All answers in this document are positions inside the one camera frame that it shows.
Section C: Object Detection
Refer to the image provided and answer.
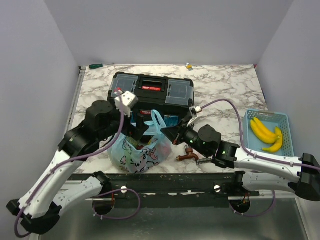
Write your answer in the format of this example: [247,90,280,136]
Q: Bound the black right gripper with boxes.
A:
[161,118,210,158]

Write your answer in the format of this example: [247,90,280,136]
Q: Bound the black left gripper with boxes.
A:
[97,98,149,142]

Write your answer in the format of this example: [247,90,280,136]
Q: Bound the light blue plastic bag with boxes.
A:
[107,110,171,174]

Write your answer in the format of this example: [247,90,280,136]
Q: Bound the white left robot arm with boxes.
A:
[6,94,149,239]

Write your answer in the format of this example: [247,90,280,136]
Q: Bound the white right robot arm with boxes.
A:
[161,125,320,202]

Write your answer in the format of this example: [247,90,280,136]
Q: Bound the red fake fruit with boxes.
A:
[157,141,172,158]

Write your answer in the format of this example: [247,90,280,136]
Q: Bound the yellow fake banana bunch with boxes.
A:
[250,117,283,153]

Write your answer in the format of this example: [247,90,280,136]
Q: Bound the brown faucet tap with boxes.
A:
[176,145,199,162]

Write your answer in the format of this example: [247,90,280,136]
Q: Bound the black plastic toolbox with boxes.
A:
[107,72,195,122]

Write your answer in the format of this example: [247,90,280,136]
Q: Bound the small metal spring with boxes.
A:
[195,157,212,165]

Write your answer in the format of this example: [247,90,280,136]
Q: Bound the small yellow blue object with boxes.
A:
[185,63,193,71]

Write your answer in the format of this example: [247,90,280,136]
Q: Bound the light blue plastic basket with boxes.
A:
[242,108,295,157]

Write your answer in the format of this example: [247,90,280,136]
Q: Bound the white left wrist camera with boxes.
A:
[114,88,139,118]

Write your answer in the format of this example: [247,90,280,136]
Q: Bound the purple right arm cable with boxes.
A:
[199,99,320,217]

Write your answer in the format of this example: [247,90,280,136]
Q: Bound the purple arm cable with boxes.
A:
[14,87,142,238]
[199,99,320,217]

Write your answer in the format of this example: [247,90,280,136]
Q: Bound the black metal base rail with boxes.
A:
[67,172,261,208]

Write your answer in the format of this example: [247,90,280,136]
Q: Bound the green handled screwdriver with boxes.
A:
[88,63,114,70]

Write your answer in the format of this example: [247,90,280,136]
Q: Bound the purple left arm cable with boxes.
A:
[14,87,142,238]

